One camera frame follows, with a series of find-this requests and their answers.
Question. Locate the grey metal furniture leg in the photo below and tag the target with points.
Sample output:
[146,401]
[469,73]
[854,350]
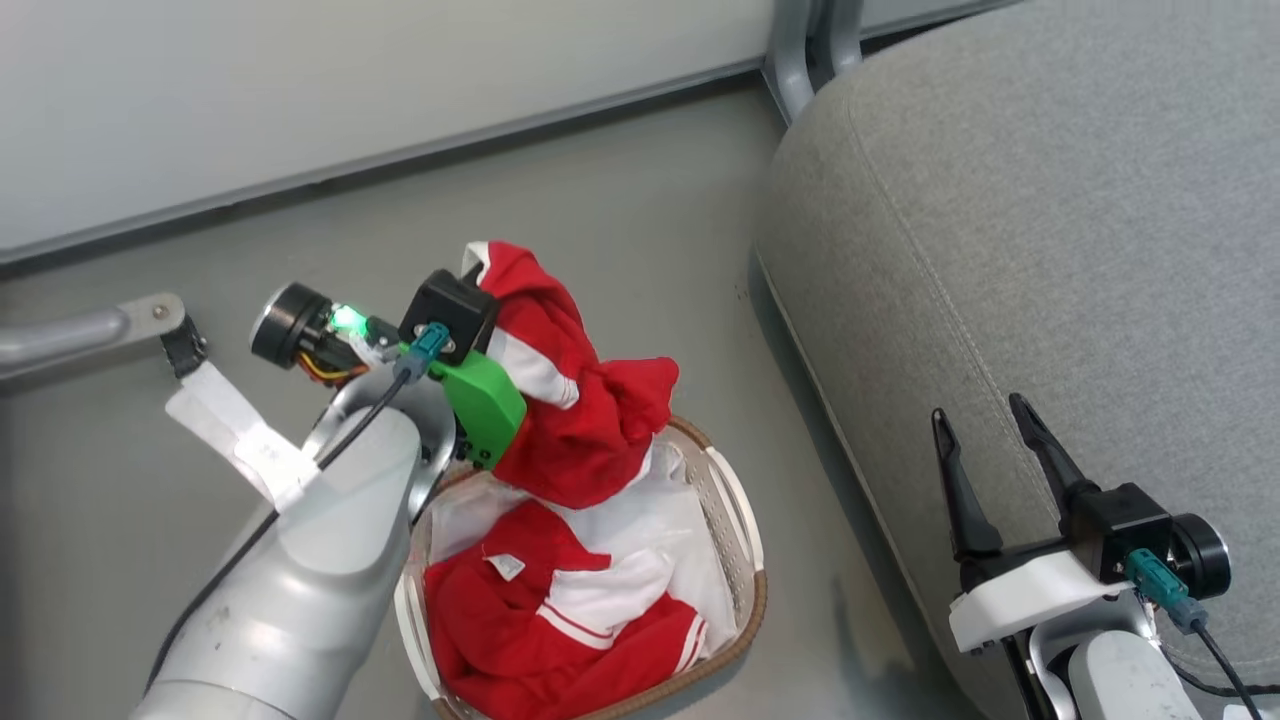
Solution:
[70,335]

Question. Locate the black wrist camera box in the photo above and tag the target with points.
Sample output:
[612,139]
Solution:
[450,305]
[1120,525]

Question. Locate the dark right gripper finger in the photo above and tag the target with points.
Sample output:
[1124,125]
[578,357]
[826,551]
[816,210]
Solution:
[1050,455]
[965,510]

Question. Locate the black rubber leg foot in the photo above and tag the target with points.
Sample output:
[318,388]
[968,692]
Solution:
[185,350]

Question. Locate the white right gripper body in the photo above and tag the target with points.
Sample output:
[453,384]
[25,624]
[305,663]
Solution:
[1030,595]

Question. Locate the white woven-rim laundry basket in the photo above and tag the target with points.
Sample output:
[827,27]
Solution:
[745,600]

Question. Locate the grey fabric sofa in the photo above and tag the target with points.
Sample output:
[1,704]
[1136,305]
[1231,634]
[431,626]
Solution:
[1000,250]

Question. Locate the grey metal frame post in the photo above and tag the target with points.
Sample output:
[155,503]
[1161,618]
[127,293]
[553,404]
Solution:
[790,50]

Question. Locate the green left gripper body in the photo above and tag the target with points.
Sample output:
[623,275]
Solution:
[485,400]

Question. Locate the red white sports shirt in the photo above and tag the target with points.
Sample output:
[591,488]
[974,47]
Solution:
[590,430]

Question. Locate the white paper tag strip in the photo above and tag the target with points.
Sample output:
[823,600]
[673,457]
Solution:
[230,415]

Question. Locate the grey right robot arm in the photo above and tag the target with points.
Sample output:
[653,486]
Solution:
[1120,680]

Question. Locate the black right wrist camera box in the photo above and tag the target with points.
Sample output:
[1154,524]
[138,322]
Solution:
[1120,525]

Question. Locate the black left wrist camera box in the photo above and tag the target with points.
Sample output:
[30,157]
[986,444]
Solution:
[450,305]

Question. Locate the red white striped sports jacket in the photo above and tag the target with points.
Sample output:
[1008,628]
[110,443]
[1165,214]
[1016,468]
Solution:
[480,620]

